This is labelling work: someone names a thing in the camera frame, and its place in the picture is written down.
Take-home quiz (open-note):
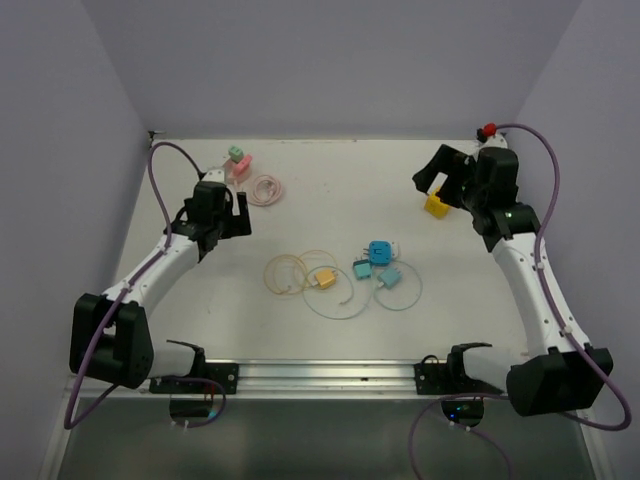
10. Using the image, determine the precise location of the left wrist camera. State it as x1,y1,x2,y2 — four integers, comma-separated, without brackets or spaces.
199,167,227,185

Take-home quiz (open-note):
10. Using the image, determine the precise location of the pink socket adapter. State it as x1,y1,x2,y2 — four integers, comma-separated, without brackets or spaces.
223,154,253,183

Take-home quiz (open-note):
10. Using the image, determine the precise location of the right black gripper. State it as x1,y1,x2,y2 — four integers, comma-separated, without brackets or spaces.
413,145,486,214

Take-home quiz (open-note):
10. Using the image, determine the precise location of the teal charger plug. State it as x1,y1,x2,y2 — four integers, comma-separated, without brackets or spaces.
352,259,373,280

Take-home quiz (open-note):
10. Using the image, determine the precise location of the right black mount plate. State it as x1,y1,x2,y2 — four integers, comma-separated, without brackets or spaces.
413,354,475,396

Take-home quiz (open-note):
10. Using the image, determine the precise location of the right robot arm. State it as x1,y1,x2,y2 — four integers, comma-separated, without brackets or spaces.
412,145,613,416

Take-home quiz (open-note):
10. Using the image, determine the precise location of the yellow charger plug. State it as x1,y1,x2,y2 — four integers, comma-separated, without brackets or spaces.
312,267,338,290

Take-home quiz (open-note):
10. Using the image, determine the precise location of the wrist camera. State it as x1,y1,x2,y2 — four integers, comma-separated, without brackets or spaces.
476,123,508,149
199,167,227,185

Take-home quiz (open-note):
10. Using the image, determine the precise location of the pink cable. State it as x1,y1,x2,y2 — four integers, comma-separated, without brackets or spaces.
248,173,285,208

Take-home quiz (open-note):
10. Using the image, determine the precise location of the light blue charger plug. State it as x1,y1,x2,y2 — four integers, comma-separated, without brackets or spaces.
377,267,402,290

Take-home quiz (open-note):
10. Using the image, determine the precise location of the green plug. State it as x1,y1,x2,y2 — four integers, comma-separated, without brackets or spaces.
228,145,244,163

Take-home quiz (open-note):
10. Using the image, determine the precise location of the blue power socket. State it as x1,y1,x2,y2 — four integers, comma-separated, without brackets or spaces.
368,240,393,267

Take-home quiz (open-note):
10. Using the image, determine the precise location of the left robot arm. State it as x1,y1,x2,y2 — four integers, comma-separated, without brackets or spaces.
69,181,252,393

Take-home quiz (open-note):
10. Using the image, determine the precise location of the left black mount plate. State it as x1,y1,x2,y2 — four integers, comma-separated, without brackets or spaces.
149,362,239,395

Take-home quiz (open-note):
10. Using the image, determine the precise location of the yellow cube socket adapter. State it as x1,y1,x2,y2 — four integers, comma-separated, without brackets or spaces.
424,187,450,220

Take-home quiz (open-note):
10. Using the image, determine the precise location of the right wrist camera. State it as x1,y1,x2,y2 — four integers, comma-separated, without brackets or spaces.
476,123,508,149

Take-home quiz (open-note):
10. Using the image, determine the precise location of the black mount plate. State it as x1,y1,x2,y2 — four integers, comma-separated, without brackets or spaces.
149,362,239,395
413,354,475,396

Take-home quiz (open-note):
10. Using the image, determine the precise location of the light blue cable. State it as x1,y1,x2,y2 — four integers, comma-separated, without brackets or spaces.
301,258,425,320

